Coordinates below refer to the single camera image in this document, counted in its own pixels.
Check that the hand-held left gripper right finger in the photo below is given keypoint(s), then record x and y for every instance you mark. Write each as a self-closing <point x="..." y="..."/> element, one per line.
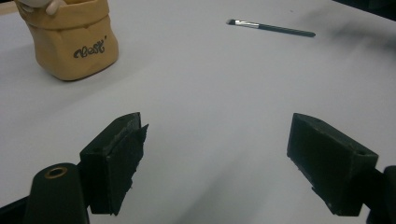
<point x="330" y="161"/>

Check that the black makeup brush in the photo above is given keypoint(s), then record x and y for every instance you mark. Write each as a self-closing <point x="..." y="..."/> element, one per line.
<point x="274" y="28"/>

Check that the yellow bear pen holder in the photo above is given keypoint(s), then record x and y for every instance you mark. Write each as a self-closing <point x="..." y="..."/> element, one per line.
<point x="68" y="37"/>

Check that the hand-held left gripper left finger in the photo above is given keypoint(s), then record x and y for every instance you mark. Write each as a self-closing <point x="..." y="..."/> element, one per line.
<point x="115" y="161"/>

